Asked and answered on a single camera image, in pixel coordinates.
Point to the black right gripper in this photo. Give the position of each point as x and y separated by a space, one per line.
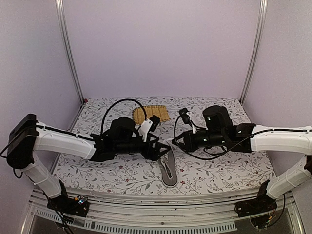
189 143

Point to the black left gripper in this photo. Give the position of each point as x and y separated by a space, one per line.
147 154

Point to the grey canvas sneaker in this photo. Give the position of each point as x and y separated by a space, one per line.
168 170

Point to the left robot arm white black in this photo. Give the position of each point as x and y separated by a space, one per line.
30 136

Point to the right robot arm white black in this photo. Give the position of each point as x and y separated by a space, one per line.
248 138

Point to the woven bamboo tray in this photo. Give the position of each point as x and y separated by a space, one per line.
153 110

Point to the floral patterned table mat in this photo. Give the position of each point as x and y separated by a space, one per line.
197 173

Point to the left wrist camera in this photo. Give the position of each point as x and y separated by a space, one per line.
149 125

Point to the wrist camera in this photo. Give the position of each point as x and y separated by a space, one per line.
187 119
149 125

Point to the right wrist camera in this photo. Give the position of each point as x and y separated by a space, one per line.
187 119

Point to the front aluminium rail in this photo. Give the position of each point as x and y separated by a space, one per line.
111 213

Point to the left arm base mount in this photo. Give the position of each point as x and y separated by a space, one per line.
70 206

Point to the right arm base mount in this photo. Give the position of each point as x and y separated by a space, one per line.
258 205

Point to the right aluminium frame post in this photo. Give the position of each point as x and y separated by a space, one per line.
256 46

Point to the aluminium frame post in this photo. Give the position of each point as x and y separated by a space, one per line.
256 46
68 50

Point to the left aluminium frame post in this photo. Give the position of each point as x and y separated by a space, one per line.
68 50

